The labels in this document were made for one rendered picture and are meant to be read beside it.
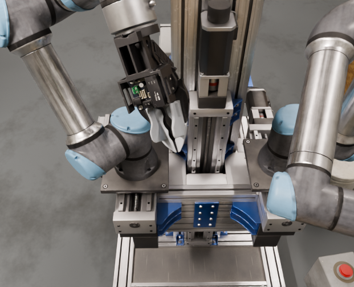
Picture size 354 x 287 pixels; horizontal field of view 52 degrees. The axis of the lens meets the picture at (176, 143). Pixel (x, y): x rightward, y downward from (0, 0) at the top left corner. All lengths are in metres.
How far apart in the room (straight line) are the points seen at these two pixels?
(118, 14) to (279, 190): 0.37
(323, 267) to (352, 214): 0.64
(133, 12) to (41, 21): 0.49
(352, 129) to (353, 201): 0.46
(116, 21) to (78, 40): 3.34
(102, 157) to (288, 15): 3.57
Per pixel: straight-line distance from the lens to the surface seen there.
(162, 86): 0.55
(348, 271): 1.26
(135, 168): 1.17
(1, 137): 3.04
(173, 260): 1.97
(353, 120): 1.04
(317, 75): 0.73
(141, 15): 0.55
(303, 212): 0.63
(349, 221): 0.64
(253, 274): 1.98
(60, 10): 1.02
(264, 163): 1.24
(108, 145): 1.04
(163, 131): 0.62
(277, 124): 1.12
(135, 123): 1.06
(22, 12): 0.98
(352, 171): 2.31
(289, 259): 2.30
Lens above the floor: 2.01
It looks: 48 degrees down
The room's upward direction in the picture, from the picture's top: straight up
